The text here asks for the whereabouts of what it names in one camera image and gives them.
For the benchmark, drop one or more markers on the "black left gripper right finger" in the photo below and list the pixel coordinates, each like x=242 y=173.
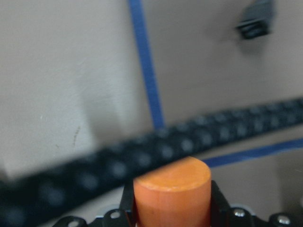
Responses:
x=219 y=206

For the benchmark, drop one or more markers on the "plain orange cylinder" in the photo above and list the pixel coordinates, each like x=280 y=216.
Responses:
x=176 y=195

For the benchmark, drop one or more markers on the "black connector plug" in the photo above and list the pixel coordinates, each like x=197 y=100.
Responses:
x=257 y=19

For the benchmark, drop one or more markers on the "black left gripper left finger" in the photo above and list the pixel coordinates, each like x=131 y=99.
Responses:
x=127 y=203

